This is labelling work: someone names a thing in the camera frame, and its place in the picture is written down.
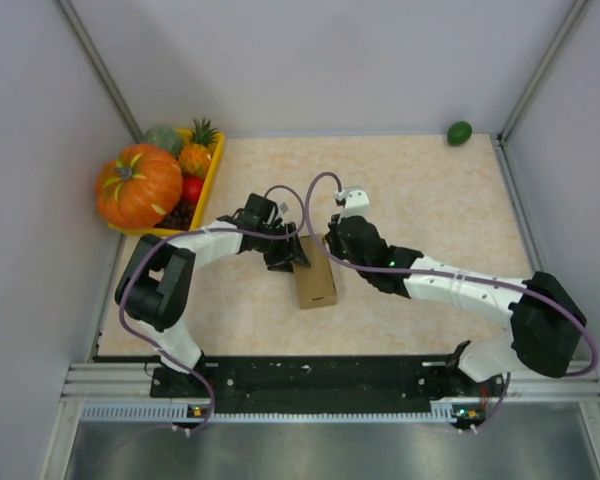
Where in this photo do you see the yellow plastic tray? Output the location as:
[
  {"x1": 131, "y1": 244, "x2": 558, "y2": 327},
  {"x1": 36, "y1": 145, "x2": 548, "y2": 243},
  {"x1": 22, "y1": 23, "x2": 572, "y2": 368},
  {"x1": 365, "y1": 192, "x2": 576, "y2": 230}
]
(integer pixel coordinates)
[{"x1": 100, "y1": 127, "x2": 225, "y2": 237}]

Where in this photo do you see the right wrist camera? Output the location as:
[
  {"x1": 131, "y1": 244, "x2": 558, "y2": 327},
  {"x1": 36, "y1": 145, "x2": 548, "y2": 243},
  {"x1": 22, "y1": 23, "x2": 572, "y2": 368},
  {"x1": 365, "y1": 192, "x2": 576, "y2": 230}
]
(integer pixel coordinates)
[{"x1": 334, "y1": 186, "x2": 370, "y2": 219}]

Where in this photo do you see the small pineapple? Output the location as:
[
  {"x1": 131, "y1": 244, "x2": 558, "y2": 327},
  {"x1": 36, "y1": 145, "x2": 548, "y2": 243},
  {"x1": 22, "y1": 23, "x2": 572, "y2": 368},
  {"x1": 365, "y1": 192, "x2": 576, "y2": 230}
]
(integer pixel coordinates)
[{"x1": 178, "y1": 118, "x2": 217, "y2": 180}]

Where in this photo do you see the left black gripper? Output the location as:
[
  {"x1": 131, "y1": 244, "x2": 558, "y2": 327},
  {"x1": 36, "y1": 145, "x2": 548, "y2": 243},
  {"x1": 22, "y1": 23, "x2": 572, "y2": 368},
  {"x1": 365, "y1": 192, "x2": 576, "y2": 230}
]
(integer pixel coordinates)
[{"x1": 255, "y1": 222, "x2": 308, "y2": 273}]

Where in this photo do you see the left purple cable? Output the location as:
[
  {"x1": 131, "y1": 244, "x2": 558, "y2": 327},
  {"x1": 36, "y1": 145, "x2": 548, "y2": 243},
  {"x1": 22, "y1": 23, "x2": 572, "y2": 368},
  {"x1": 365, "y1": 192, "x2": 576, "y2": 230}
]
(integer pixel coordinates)
[{"x1": 117, "y1": 184, "x2": 306, "y2": 434}]

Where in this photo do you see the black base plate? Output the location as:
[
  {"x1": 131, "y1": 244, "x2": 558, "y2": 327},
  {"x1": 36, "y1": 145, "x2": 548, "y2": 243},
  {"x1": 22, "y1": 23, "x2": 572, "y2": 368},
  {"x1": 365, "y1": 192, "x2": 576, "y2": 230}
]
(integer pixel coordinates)
[{"x1": 140, "y1": 355, "x2": 504, "y2": 416}]

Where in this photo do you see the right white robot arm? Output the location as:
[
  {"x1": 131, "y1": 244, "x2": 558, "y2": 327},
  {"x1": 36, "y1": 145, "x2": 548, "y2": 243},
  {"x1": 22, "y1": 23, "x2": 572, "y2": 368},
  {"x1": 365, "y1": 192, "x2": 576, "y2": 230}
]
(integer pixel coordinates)
[{"x1": 325, "y1": 215, "x2": 587, "y2": 396}]

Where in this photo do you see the green squash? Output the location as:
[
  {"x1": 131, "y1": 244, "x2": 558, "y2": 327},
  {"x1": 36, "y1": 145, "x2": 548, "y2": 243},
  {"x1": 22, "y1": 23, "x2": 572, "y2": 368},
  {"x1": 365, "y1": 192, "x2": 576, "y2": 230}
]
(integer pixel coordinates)
[{"x1": 142, "y1": 125, "x2": 184, "y2": 157}]

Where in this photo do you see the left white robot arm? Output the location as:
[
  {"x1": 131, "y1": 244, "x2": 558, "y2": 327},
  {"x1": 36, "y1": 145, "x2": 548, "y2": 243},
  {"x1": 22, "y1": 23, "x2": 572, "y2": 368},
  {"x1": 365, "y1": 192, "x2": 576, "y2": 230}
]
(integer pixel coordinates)
[{"x1": 114, "y1": 194, "x2": 310, "y2": 397}]

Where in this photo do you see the red apple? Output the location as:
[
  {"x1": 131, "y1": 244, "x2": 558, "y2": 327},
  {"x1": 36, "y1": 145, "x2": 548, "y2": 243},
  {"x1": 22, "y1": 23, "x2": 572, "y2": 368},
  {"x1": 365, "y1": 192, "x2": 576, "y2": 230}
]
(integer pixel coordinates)
[{"x1": 181, "y1": 176, "x2": 204, "y2": 205}]

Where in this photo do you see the green lime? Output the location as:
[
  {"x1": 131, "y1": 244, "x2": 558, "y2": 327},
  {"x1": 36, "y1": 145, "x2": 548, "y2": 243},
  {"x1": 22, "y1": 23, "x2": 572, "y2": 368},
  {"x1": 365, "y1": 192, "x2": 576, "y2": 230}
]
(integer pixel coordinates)
[{"x1": 446, "y1": 121, "x2": 473, "y2": 147}]

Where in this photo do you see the brown cardboard express box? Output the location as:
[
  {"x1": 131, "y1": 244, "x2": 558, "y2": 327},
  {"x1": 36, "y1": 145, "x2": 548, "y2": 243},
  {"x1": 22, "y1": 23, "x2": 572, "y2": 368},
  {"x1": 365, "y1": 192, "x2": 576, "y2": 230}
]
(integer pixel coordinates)
[{"x1": 293, "y1": 236, "x2": 338, "y2": 310}]

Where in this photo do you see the dark grape bunch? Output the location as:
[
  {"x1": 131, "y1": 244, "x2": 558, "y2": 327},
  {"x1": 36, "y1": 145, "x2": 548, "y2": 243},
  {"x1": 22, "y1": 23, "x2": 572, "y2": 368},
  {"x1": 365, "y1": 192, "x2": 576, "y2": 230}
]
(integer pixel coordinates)
[{"x1": 155, "y1": 200, "x2": 196, "y2": 231}]

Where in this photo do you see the orange pumpkin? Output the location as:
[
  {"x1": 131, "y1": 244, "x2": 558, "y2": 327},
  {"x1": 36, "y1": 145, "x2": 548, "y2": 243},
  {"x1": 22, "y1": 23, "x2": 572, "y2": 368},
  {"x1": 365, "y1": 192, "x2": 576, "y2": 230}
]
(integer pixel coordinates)
[{"x1": 95, "y1": 143, "x2": 183, "y2": 230}]

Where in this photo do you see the aluminium frame rail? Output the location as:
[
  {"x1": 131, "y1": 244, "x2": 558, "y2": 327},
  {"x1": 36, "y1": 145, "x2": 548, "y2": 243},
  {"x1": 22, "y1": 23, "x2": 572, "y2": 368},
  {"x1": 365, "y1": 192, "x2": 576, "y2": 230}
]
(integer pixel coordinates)
[{"x1": 61, "y1": 356, "x2": 600, "y2": 431}]

